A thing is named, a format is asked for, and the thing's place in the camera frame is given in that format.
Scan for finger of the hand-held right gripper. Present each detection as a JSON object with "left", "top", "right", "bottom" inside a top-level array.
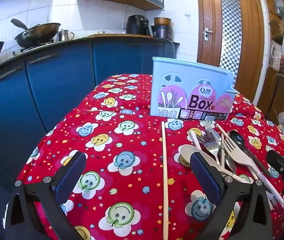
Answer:
[{"left": 266, "top": 150, "right": 284, "bottom": 180}]

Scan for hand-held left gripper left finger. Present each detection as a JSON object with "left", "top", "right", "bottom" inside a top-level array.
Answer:
[{"left": 4, "top": 151, "right": 87, "bottom": 240}]

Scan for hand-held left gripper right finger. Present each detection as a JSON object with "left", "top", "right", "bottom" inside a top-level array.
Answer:
[{"left": 189, "top": 152, "right": 274, "bottom": 240}]

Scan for cream plastic spoon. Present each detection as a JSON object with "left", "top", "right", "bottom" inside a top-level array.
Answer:
[{"left": 180, "top": 144, "right": 251, "bottom": 183}]

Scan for metal fork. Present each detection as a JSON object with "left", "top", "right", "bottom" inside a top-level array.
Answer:
[
  {"left": 204, "top": 122, "right": 236, "bottom": 174},
  {"left": 196, "top": 135, "right": 223, "bottom": 165}
]

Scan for white chopstick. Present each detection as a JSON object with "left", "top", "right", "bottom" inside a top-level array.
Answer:
[{"left": 188, "top": 129, "right": 203, "bottom": 153}]

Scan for cream plastic fork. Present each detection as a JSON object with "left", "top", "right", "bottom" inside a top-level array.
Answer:
[{"left": 223, "top": 133, "right": 284, "bottom": 205}]

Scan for black plastic spoon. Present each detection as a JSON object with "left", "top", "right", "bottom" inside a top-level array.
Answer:
[{"left": 229, "top": 130, "right": 272, "bottom": 177}]

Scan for light blue utensil holder box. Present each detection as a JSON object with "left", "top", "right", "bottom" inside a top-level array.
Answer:
[{"left": 150, "top": 57, "right": 238, "bottom": 120}]

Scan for red smiley printed tablecloth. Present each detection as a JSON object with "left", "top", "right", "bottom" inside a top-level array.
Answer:
[{"left": 15, "top": 74, "right": 284, "bottom": 240}]

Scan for blue base cabinets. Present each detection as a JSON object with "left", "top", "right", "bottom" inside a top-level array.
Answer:
[{"left": 0, "top": 38, "right": 180, "bottom": 240}]

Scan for gas stove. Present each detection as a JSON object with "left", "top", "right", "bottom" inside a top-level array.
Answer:
[{"left": 19, "top": 40, "right": 57, "bottom": 53}]

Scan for steel kettle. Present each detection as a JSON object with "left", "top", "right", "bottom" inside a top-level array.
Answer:
[{"left": 58, "top": 29, "right": 75, "bottom": 42}]

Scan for large dark wok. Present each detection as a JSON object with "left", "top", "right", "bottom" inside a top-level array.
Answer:
[{"left": 11, "top": 18, "right": 61, "bottom": 48}]

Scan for wooden countertop board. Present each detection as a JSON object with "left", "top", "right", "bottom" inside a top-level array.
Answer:
[{"left": 82, "top": 33, "right": 155, "bottom": 39}]

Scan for dark rice cooker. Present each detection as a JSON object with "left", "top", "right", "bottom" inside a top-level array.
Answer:
[{"left": 151, "top": 25, "right": 173, "bottom": 38}]

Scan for copper brown pot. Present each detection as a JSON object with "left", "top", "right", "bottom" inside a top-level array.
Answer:
[{"left": 153, "top": 17, "right": 172, "bottom": 26}]

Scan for wooden door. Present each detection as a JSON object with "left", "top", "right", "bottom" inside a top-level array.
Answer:
[{"left": 196, "top": 0, "right": 265, "bottom": 103}]

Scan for black air fryer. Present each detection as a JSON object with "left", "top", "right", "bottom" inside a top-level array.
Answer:
[{"left": 126, "top": 15, "right": 149, "bottom": 35}]

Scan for white power cable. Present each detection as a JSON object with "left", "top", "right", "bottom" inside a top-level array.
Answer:
[{"left": 166, "top": 39, "right": 178, "bottom": 59}]

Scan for metal door handle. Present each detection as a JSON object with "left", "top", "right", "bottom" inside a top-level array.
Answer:
[{"left": 204, "top": 27, "right": 214, "bottom": 41}]

